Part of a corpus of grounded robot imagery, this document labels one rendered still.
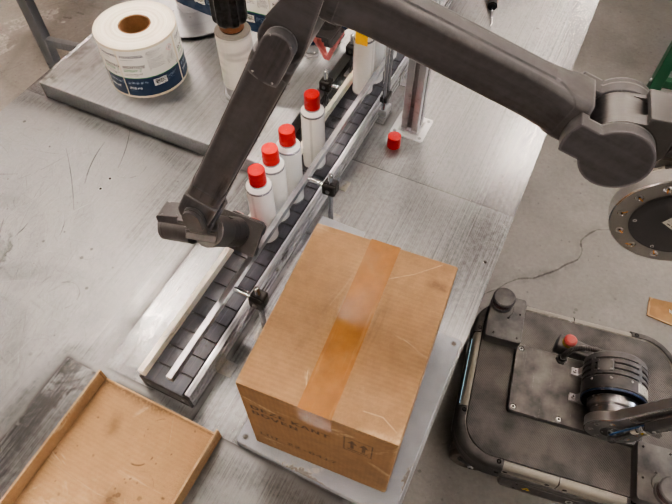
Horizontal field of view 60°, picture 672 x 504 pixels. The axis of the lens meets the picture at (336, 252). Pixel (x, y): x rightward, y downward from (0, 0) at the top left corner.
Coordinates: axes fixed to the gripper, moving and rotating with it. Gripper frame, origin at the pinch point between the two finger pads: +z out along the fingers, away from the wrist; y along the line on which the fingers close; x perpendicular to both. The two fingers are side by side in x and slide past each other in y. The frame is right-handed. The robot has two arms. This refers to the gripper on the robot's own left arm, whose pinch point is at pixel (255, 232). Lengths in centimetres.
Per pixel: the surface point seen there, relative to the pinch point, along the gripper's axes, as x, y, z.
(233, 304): 14.3, -2.7, -4.7
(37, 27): -32, 180, 111
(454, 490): 61, -60, 71
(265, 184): -10.2, -1.5, -6.8
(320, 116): -26.7, -1.9, 7.7
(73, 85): -14, 69, 18
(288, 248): 1.7, -5.0, 8.1
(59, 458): 47, 10, -25
